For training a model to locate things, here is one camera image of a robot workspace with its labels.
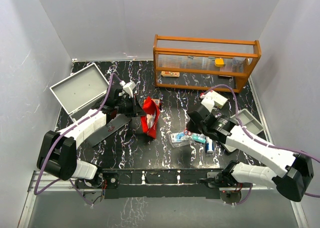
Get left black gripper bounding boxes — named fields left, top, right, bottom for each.
left=115, top=95, right=147, bottom=118

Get white gauze packet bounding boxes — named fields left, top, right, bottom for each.
left=146, top=113, right=156, bottom=129

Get red first aid pouch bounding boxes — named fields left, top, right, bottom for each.
left=140, top=97, right=160, bottom=139

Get clear bag blue items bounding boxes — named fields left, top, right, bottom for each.
left=169, top=132, right=193, bottom=148

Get red small scissors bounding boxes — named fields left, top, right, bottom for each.
left=183, top=130, right=193, bottom=136

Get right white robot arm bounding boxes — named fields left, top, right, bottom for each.
left=186, top=104, right=314, bottom=202

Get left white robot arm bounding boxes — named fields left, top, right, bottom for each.
left=36, top=82, right=145, bottom=188

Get amber medicine bottle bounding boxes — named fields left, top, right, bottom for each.
left=153, top=99, right=162, bottom=108

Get white medicine box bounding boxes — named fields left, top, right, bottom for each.
left=205, top=90, right=228, bottom=108

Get teal white packet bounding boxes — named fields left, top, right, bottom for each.
left=191, top=133, right=206, bottom=144

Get blue white can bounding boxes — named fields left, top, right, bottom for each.
left=205, top=137, right=214, bottom=154

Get grey divided tray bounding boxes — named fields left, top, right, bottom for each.
left=237, top=109, right=265, bottom=136

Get wooden toy block strip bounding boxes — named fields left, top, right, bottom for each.
left=161, top=71, right=180, bottom=78

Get yellow block on shelf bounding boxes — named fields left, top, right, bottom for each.
left=214, top=58, right=225, bottom=67

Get wooden display shelf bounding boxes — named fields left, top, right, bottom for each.
left=152, top=34, right=262, bottom=93

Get grey open case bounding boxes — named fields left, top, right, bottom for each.
left=50, top=63, right=131, bottom=146

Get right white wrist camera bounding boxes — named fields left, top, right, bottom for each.
left=200, top=93, right=215, bottom=112

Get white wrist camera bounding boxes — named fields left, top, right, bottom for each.
left=200, top=93, right=215, bottom=112
left=120, top=81, right=136, bottom=97

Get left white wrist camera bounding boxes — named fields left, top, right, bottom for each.
left=120, top=81, right=136, bottom=97

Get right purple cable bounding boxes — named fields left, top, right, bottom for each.
left=204, top=84, right=320, bottom=205

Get purple cable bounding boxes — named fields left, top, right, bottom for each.
left=33, top=72, right=126, bottom=206
left=204, top=84, right=320, bottom=205

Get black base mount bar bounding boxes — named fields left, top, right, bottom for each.
left=75, top=168, right=249, bottom=199

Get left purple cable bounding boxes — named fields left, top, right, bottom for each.
left=33, top=72, right=126, bottom=206

